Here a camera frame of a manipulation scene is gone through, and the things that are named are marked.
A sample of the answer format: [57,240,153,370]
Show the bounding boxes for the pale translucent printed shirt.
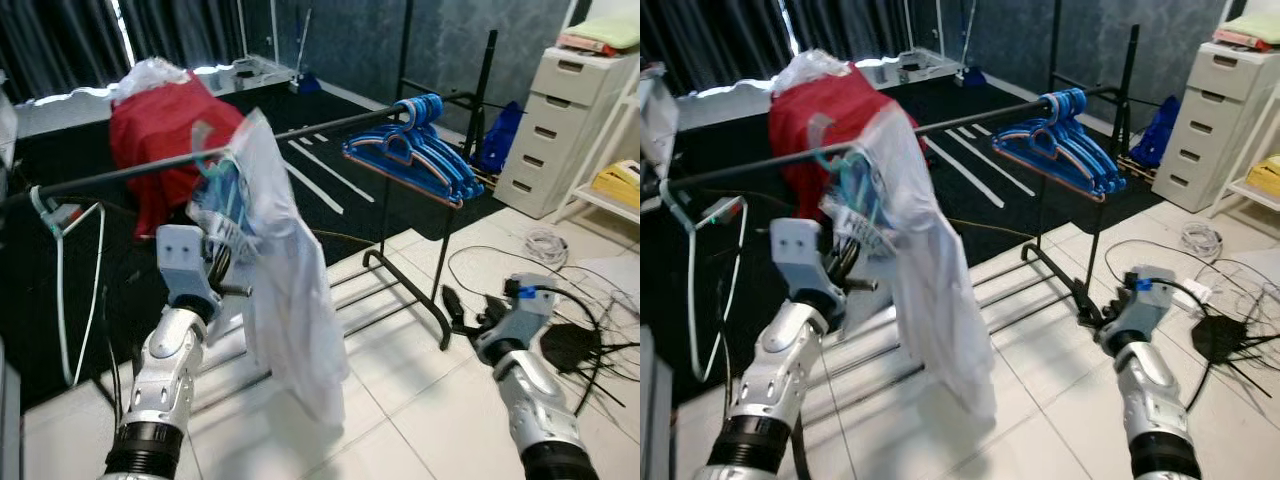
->
[188,108,349,428]
[820,100,1001,426]

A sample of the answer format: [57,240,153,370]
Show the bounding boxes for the teal plastic hanger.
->
[193,150,249,236]
[815,140,886,226]

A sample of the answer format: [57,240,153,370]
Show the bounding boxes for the white power adapter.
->
[1168,278,1213,309]

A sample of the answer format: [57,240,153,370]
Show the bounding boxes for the bunch of blue hangers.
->
[342,93,481,209]
[992,88,1129,201]

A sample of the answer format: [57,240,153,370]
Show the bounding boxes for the red cloth cover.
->
[768,65,901,221]
[108,72,246,241]

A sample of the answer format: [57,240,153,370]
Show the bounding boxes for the black metal clothes rack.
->
[0,0,501,351]
[665,0,1141,331]

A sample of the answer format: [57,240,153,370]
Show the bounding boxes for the blue fabric bag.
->
[1135,95,1181,166]
[478,100,523,173]

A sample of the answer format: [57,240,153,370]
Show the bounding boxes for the yellow package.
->
[1245,155,1280,198]
[590,160,640,209]

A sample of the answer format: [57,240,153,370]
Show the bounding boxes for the white drawer cabinet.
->
[1150,42,1280,213]
[495,45,640,221]

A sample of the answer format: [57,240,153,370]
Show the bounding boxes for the blue mop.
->
[950,0,986,89]
[290,8,323,96]

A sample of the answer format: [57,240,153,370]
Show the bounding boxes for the low white appliance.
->
[230,55,291,86]
[895,48,951,81]

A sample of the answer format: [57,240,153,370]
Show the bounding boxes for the white plastic bag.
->
[778,48,851,96]
[115,57,191,101]

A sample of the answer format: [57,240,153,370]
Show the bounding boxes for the dark curtains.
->
[0,0,276,101]
[640,0,936,96]

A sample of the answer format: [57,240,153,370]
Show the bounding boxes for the red flat item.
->
[555,35,621,56]
[1213,28,1276,51]

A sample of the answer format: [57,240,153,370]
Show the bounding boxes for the light green folded cloth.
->
[1240,10,1280,46]
[585,12,640,51]

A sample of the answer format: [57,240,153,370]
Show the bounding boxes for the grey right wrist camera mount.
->
[478,273,556,346]
[1105,265,1181,341]

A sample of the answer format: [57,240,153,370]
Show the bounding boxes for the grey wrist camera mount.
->
[478,273,556,346]
[770,218,836,306]
[1105,265,1181,341]
[155,223,223,301]

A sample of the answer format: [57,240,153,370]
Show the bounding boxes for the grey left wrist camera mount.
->
[155,223,223,301]
[770,218,836,306]

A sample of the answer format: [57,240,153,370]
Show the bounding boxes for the black tangled cable bundle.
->
[540,300,640,406]
[1190,295,1280,406]

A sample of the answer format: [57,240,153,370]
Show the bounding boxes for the coiled light cable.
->
[525,228,569,266]
[1180,222,1223,259]

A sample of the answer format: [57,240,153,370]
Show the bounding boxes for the white wire hanger frame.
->
[30,185,106,388]
[665,180,749,383]

